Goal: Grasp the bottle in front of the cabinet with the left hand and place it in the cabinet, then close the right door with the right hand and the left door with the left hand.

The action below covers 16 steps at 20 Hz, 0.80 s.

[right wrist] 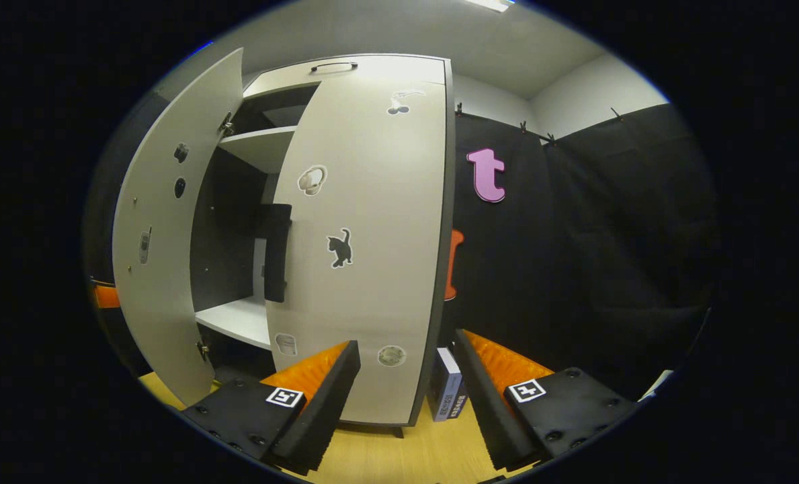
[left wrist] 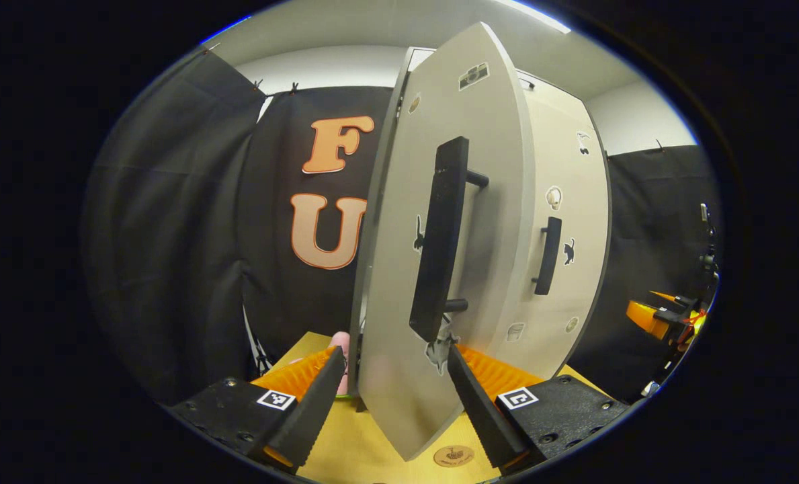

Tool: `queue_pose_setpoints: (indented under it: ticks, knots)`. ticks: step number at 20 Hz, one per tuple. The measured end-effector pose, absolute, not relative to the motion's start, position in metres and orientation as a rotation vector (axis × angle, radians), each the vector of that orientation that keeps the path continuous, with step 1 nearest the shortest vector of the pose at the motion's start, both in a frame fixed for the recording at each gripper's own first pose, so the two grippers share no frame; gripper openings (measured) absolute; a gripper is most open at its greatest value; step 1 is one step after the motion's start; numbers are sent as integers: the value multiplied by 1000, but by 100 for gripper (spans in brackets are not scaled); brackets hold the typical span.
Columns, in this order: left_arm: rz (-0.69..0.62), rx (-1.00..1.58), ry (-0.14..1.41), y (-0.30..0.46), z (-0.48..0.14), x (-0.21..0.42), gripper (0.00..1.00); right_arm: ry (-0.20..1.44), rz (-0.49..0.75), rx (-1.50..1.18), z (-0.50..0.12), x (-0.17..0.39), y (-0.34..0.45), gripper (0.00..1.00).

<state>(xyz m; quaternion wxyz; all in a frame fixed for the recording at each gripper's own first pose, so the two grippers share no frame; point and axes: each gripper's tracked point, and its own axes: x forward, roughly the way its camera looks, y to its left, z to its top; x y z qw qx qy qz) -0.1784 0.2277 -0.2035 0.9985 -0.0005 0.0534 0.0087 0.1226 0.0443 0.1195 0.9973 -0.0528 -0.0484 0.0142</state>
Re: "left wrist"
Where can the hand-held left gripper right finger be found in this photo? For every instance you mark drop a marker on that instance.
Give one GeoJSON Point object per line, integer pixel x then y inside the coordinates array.
{"type": "Point", "coordinates": [476, 410]}

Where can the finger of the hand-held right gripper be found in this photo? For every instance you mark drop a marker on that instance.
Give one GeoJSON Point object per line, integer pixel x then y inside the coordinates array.
{"type": "Point", "coordinates": [671, 300]}
{"type": "Point", "coordinates": [644, 319]}

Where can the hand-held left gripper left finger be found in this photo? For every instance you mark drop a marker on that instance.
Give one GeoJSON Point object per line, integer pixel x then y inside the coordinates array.
{"type": "Point", "coordinates": [315, 407]}

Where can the white cabinet door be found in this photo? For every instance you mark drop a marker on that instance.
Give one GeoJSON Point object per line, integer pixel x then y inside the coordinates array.
{"type": "Point", "coordinates": [399, 376]}
{"type": "Point", "coordinates": [574, 202]}

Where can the round cork coaster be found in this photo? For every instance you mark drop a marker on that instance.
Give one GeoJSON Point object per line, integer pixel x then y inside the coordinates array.
{"type": "Point", "coordinates": [454, 456]}

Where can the pink plush toy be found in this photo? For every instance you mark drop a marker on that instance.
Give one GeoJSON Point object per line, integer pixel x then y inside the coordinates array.
{"type": "Point", "coordinates": [340, 343]}

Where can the black tripod stand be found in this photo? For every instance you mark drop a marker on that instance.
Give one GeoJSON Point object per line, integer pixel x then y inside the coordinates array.
{"type": "Point", "coordinates": [708, 242]}

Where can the black backdrop cloth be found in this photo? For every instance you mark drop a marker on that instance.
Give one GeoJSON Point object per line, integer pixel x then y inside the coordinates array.
{"type": "Point", "coordinates": [171, 235]}
{"type": "Point", "coordinates": [654, 222]}

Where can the metal backdrop stand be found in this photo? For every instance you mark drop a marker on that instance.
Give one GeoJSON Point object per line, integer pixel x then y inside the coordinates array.
{"type": "Point", "coordinates": [258, 349]}

